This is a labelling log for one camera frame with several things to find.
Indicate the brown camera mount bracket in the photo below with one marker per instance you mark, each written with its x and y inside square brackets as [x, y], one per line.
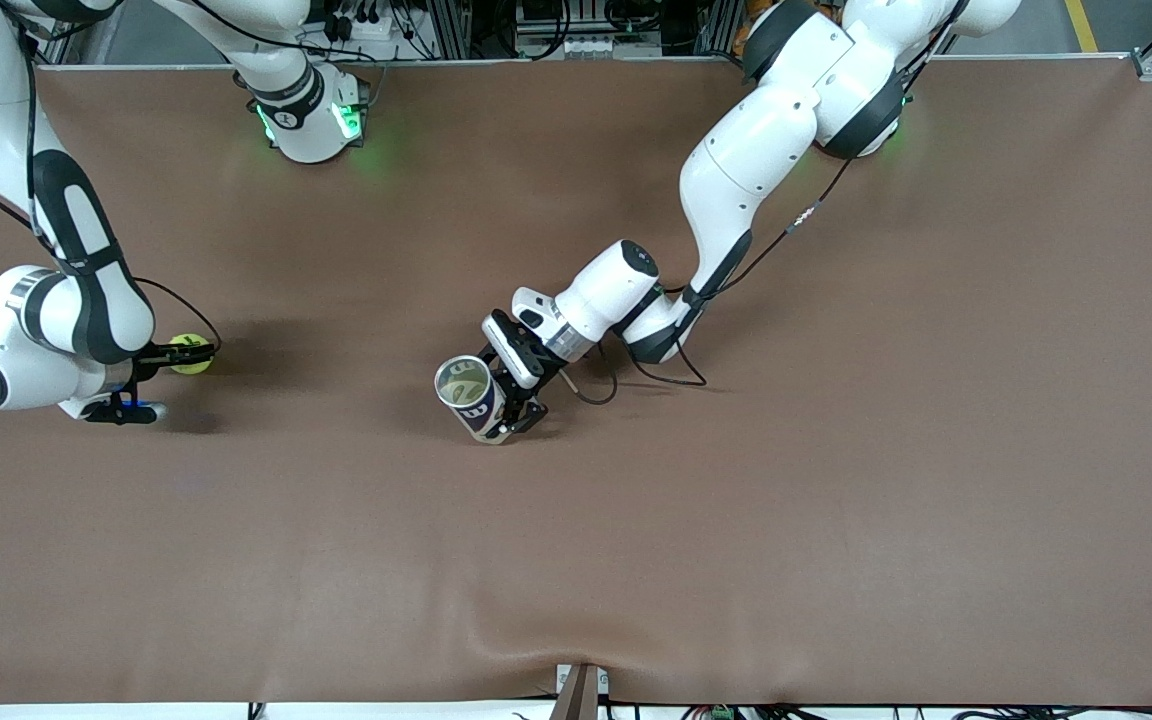
[579, 692]

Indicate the brown table mat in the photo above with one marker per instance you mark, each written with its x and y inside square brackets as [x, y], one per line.
[576, 550]

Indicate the white power strip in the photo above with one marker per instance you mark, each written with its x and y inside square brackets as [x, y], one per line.
[366, 20]

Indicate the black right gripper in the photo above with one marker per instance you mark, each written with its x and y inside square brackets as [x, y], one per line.
[150, 357]

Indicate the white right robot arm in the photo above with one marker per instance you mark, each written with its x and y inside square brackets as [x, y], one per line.
[6, 350]

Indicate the green terminal connector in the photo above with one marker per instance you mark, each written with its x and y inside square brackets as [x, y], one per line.
[722, 713]

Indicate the white terminal block row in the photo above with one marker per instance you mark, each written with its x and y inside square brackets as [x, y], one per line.
[611, 46]

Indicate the orange objects pile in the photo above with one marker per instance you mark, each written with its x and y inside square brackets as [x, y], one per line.
[738, 44]

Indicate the black equipment rack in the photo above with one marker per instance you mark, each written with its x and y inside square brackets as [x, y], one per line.
[546, 20]

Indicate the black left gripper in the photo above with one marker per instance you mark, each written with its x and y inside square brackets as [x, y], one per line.
[539, 368]

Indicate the clear tennis ball can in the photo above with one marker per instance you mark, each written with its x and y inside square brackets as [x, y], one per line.
[481, 412]

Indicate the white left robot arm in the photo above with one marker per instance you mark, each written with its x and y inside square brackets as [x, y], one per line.
[756, 150]

